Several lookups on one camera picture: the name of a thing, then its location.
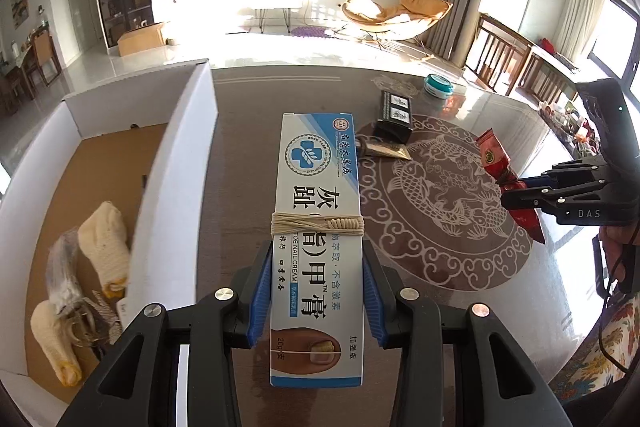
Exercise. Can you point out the white cardboard box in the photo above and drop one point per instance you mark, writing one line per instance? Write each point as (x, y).
(185, 157)

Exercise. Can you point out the sparkly bow hair clip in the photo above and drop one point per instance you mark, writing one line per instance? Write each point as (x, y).
(105, 312)

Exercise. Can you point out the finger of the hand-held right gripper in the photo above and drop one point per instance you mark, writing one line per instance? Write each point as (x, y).
(525, 202)
(535, 182)

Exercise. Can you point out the white door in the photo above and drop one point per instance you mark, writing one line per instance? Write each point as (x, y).
(80, 2)

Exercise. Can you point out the purple floor mat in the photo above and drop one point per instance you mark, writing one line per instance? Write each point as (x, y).
(307, 32)

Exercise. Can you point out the white TV stand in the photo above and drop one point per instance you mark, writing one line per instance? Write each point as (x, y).
(285, 2)

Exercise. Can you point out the person's right hand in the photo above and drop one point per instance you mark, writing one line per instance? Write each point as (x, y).
(620, 237)

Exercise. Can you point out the brown cardboard box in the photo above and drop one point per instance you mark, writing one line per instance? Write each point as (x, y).
(145, 39)

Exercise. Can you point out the gold sachet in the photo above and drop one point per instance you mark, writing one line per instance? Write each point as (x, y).
(387, 150)

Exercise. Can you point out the white plastic bottle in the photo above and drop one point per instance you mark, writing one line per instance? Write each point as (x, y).
(122, 309)

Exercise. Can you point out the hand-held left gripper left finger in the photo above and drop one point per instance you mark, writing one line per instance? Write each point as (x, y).
(261, 297)

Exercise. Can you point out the orange lounge chair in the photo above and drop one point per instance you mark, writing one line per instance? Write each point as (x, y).
(425, 7)

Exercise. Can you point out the cotton swab pack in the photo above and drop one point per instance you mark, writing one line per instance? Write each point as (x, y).
(62, 272)

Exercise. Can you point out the black box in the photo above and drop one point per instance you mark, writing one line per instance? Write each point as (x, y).
(395, 117)

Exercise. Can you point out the wall painting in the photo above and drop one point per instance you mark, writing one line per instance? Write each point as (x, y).
(19, 4)

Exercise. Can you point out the dark translucent hair clip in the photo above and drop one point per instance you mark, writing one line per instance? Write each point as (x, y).
(82, 332)

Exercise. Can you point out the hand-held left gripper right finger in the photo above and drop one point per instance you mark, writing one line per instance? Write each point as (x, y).
(372, 297)

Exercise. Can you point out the teal round tin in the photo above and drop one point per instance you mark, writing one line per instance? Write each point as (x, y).
(438, 86)

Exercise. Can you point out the floral cloth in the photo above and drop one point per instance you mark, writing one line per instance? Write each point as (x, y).
(590, 372)

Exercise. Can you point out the cream knit glove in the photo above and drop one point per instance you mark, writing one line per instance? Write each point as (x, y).
(50, 342)
(107, 237)

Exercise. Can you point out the red foil packet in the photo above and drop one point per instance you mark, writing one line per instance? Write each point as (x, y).
(495, 157)

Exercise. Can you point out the white sheer curtain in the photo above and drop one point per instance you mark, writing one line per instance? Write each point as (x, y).
(582, 7)

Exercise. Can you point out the wooden dining chair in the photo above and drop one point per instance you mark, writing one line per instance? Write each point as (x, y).
(495, 52)
(547, 77)

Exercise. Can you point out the cream cushion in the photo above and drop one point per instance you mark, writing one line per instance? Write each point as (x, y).
(364, 6)

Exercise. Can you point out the cluttered side table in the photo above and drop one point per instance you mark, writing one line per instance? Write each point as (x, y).
(570, 127)

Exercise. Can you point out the blue and white carton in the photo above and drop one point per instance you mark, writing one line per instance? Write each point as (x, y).
(315, 187)

